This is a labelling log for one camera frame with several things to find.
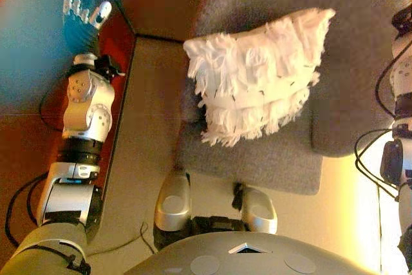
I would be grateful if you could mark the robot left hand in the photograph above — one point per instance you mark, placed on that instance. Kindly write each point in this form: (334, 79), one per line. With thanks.
(78, 35)

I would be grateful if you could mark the silver robot right foot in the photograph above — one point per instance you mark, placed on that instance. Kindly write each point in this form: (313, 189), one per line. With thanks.
(260, 212)

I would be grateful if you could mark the silver robot foot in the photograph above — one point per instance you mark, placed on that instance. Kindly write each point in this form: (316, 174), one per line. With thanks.
(172, 204)
(260, 212)

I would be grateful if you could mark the silver robot left foot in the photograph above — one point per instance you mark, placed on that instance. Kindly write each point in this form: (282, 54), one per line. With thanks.
(172, 204)

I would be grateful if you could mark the grey upholstered armchair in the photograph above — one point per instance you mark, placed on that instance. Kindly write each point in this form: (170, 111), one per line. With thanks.
(354, 62)

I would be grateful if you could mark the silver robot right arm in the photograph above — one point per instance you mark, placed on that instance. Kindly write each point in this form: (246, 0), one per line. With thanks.
(402, 78)

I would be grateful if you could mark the white fringed cushion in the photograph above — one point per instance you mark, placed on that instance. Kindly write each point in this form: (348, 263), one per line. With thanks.
(257, 78)

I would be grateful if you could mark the grey robot torso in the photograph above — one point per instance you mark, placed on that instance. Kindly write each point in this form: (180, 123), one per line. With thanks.
(251, 262)

